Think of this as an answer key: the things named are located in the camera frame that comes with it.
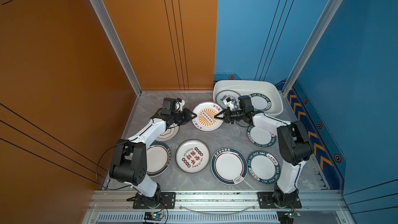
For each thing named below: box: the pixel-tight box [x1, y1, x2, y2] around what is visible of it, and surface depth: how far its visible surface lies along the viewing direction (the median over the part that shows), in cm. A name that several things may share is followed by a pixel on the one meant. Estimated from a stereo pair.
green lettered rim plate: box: [248, 92, 272, 112], surface depth 115 cm
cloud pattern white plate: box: [154, 122, 180, 142], surface depth 97 cm
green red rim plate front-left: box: [146, 142, 172, 178], surface depth 89 cm
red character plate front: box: [175, 138, 210, 174], surface depth 89 cm
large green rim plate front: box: [210, 147, 249, 186], surface depth 85 cm
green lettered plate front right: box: [247, 150, 282, 185], surface depth 84 cm
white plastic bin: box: [212, 79, 284, 117], surface depth 118 cm
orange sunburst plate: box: [191, 101, 224, 133], surface depth 89 cm
